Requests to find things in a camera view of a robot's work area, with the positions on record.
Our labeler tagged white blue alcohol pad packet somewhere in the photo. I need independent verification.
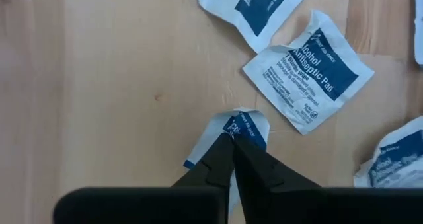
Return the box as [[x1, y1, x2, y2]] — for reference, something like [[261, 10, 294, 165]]
[[411, 0, 423, 66], [242, 9, 375, 136], [183, 107, 271, 215], [352, 115, 423, 189], [194, 0, 315, 54]]

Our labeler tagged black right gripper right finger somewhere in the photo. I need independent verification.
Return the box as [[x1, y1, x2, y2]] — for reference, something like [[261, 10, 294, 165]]
[[233, 136, 423, 224]]

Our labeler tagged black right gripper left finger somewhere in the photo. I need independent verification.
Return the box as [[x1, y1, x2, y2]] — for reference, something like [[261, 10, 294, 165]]
[[52, 133, 236, 224]]

